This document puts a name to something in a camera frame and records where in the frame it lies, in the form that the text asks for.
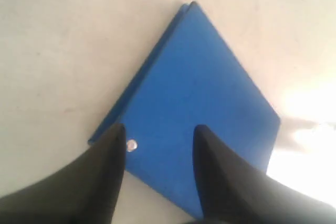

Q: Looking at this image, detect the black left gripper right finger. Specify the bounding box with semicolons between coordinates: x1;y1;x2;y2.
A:
193;125;335;223

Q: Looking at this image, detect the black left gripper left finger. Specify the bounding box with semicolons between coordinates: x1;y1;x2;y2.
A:
1;124;126;223

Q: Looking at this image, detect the blue binder folder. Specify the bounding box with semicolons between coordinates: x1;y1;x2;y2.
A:
88;2;280;218

